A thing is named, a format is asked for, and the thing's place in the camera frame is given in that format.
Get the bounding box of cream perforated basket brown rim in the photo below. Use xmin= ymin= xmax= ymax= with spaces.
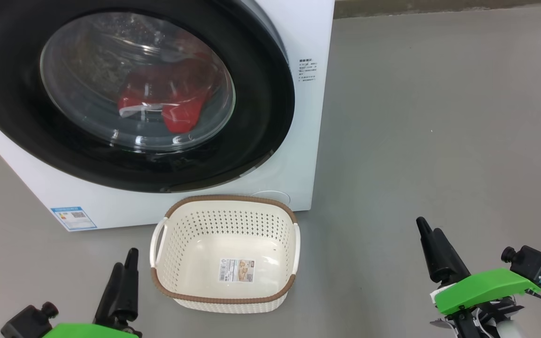
xmin=150 ymin=195 xmax=301 ymax=315

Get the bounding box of black round glass washer door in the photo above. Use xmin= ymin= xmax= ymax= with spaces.
xmin=0 ymin=0 xmax=296 ymax=193

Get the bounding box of red and white garment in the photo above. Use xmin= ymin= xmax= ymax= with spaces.
xmin=117 ymin=54 xmax=216 ymax=134

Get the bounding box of blue energy label sticker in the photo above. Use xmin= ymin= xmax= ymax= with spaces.
xmin=50 ymin=206 xmax=98 ymax=231

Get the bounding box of printed paper label sticker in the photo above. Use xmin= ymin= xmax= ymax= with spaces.
xmin=219 ymin=258 xmax=255 ymax=283

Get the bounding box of small printed text label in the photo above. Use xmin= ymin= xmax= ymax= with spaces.
xmin=298 ymin=58 xmax=318 ymax=83

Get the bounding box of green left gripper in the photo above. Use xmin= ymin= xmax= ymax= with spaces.
xmin=40 ymin=248 xmax=142 ymax=338

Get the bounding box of white front-load washing machine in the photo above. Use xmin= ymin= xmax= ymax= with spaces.
xmin=0 ymin=0 xmax=335 ymax=232

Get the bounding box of round white filter cover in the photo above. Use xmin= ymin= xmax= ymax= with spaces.
xmin=251 ymin=190 xmax=291 ymax=206

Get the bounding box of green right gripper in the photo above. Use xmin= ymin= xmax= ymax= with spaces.
xmin=416 ymin=216 xmax=541 ymax=338

